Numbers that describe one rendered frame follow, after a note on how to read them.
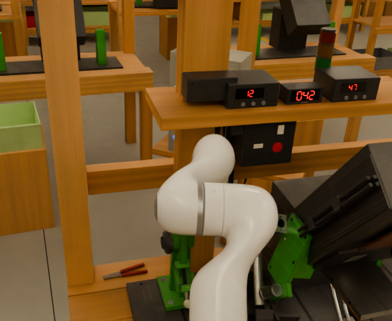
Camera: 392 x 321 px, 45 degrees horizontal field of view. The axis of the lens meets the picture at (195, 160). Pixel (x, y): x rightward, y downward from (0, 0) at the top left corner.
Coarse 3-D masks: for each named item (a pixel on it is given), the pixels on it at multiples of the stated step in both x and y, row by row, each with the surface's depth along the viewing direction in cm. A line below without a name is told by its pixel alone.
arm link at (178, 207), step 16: (208, 144) 96; (224, 144) 97; (192, 160) 94; (208, 160) 92; (224, 160) 95; (176, 176) 88; (192, 176) 90; (208, 176) 94; (224, 176) 97; (160, 192) 87; (176, 192) 85; (192, 192) 85; (160, 208) 86; (176, 208) 84; (192, 208) 84; (160, 224) 87; (176, 224) 85; (192, 224) 85
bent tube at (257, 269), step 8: (280, 216) 143; (280, 224) 144; (280, 232) 141; (256, 264) 149; (256, 272) 148; (256, 280) 147; (256, 288) 147; (256, 296) 146; (256, 304) 147; (264, 304) 146
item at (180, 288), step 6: (174, 264) 155; (180, 264) 152; (186, 264) 152; (174, 270) 154; (174, 276) 155; (186, 276) 154; (180, 282) 154; (186, 282) 152; (180, 288) 151; (186, 288) 151
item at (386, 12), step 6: (348, 0) 1022; (372, 0) 1005; (390, 0) 1016; (372, 6) 994; (384, 6) 1009; (390, 6) 1011; (360, 12) 995; (372, 12) 1001; (384, 12) 1012; (390, 12) 1018
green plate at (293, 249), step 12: (288, 228) 141; (288, 240) 140; (300, 240) 135; (276, 252) 145; (288, 252) 139; (300, 252) 134; (276, 264) 144; (288, 264) 139; (300, 264) 137; (312, 264) 139; (276, 276) 143; (288, 276) 138; (300, 276) 140
